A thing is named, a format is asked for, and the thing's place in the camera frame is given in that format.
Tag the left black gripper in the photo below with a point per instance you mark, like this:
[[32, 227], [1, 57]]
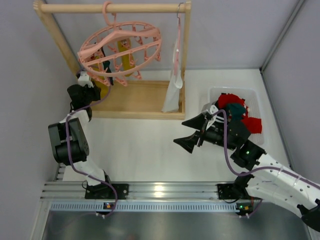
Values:
[[90, 91]]

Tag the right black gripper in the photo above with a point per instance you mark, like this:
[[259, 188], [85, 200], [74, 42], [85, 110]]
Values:
[[202, 132]]

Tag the dark green sock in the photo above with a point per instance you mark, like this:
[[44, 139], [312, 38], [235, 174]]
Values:
[[105, 65], [235, 112]]

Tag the red sock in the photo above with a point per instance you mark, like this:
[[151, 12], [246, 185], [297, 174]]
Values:
[[229, 98], [254, 125]]

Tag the yellow sock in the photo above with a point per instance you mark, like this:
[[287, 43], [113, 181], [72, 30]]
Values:
[[128, 59], [99, 80]]

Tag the pink round clip hanger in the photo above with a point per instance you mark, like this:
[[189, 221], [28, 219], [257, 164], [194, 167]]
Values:
[[146, 43]]

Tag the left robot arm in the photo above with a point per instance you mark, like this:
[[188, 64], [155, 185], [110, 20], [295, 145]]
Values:
[[70, 146]]

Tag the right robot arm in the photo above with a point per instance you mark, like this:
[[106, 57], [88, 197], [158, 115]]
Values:
[[258, 174]]

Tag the white cloth on hanger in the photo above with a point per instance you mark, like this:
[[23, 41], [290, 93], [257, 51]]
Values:
[[171, 102]]

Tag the pink metal-hook hanger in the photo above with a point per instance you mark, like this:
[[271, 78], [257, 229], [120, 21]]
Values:
[[178, 40]]

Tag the black white striped sock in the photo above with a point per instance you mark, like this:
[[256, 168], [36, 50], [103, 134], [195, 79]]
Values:
[[219, 118]]

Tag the wooden clothes rack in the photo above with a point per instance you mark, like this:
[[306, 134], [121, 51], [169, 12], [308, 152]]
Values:
[[141, 99]]

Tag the white plastic basket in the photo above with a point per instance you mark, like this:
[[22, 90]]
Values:
[[251, 101]]

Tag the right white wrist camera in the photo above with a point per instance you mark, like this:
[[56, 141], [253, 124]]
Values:
[[209, 112]]

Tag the aluminium mounting rail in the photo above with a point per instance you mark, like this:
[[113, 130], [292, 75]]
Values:
[[61, 190]]

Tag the white slotted cable duct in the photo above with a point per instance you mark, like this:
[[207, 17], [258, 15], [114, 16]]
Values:
[[126, 206]]

